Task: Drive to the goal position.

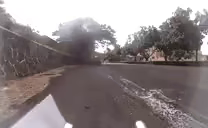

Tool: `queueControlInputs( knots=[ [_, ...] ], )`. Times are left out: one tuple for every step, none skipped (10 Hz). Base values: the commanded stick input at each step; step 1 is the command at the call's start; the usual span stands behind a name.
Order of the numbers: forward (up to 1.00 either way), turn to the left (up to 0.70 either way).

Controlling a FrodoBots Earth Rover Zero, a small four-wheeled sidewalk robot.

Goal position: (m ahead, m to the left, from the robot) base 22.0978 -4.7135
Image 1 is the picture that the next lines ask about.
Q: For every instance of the pale gravel strip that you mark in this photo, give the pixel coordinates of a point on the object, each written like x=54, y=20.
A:
x=158, y=103

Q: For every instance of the dark stone wall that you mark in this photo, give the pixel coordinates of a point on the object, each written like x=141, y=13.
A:
x=22, y=56

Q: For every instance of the low wall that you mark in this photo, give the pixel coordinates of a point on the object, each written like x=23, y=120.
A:
x=178, y=62

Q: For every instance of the grey asphalt road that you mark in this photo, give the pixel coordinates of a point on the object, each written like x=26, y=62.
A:
x=92, y=96

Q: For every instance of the broad dark tree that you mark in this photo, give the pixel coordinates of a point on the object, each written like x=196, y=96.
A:
x=82, y=36

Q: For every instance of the row of trees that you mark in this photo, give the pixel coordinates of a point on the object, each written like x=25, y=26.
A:
x=172, y=36

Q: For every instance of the brown dirt verge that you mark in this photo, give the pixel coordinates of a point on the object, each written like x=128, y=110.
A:
x=15, y=90

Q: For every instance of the robot's own part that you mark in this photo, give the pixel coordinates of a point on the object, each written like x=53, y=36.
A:
x=140, y=124
x=68, y=125

